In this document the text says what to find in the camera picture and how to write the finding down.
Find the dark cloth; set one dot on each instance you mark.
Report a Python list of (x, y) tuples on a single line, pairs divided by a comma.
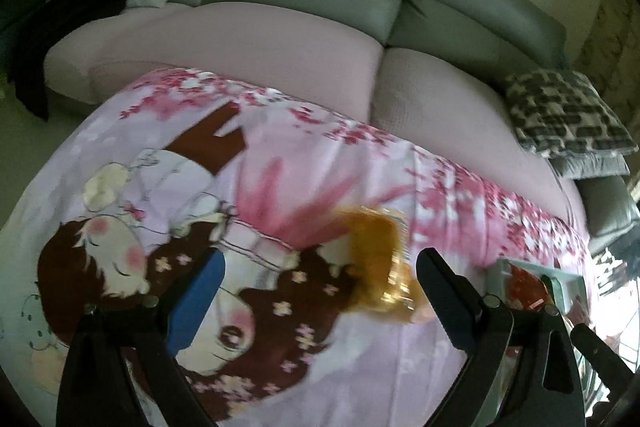
[(85, 7)]

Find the teal cardboard box tray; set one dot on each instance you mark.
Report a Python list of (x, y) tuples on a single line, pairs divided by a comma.
[(565, 289)]

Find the shiny red snack packet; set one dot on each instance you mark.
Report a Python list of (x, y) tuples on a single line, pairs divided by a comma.
[(525, 292)]

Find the pink sofa cover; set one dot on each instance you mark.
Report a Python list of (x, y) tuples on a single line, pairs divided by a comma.
[(250, 42)]

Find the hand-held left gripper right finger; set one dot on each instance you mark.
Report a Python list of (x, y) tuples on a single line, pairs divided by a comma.
[(450, 307)]

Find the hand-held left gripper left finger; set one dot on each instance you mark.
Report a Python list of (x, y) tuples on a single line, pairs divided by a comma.
[(195, 302)]

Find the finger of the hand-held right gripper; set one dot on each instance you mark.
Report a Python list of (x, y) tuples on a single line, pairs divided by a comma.
[(597, 352)]

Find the yellow snack packet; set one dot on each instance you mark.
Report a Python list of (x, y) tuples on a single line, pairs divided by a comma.
[(380, 267)]

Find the pink printed blanket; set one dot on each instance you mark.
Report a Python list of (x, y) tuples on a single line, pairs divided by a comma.
[(300, 157)]

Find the black patterned pillow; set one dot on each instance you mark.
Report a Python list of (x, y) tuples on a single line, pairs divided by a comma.
[(555, 112)]

